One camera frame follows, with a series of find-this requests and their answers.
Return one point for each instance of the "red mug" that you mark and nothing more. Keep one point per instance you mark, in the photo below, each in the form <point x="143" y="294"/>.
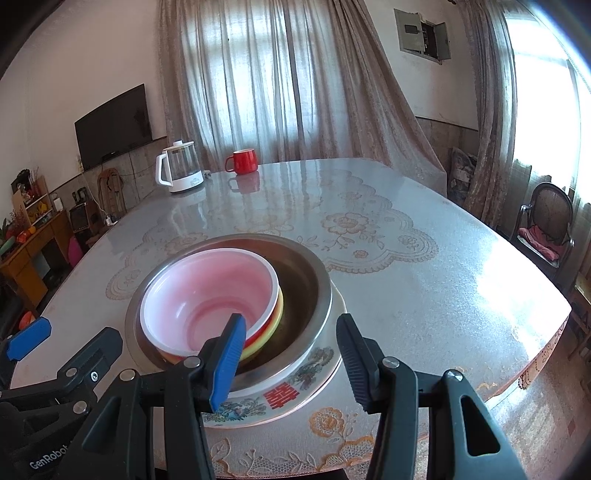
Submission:
<point x="242" y="162"/>

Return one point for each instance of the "dark wooden chair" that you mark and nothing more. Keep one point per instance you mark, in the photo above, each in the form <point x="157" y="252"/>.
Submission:
<point x="542" y="230"/>

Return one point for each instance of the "black wall television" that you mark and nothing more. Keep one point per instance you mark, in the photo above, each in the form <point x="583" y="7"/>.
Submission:
<point x="114" y="128"/>

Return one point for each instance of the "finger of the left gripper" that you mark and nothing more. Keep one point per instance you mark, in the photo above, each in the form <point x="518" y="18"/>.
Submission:
<point x="79" y="375"/>
<point x="18" y="346"/>

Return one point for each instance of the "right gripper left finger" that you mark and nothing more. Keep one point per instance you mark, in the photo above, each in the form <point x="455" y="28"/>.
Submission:
<point x="115" y="441"/>

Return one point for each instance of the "wooden cabinet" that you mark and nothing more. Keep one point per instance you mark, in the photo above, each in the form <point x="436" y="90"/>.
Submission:
<point x="51" y="241"/>

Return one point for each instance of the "side window curtain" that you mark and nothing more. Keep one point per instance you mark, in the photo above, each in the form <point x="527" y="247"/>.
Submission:
<point x="493" y="62"/>

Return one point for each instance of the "white glass electric kettle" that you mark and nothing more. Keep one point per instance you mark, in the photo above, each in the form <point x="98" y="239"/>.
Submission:
<point x="177" y="167"/>

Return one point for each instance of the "beige lace curtain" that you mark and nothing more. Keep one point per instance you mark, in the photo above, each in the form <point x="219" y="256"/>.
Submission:
<point x="291" y="80"/>

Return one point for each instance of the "white plate red characters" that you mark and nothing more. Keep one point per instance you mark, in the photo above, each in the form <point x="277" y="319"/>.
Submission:
<point x="286" y="392"/>

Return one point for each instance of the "small wooden chair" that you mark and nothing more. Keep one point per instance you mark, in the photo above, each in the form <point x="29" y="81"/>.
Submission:
<point x="110" y="194"/>

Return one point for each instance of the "yellow plastic bowl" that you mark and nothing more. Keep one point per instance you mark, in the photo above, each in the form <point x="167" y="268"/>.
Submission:
<point x="253" y="344"/>

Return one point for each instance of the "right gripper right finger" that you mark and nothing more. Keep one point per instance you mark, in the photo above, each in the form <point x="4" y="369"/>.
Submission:
<point x="465" y="442"/>

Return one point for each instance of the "wall electrical panel box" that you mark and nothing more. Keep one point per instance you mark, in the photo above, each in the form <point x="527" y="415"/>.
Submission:
<point x="421" y="37"/>

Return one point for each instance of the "red plastic bowl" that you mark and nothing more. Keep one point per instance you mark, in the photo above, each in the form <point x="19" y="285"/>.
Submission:
<point x="193" y="300"/>

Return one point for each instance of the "stainless steel bowl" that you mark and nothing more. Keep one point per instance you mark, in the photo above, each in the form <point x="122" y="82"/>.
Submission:
<point x="307" y="290"/>

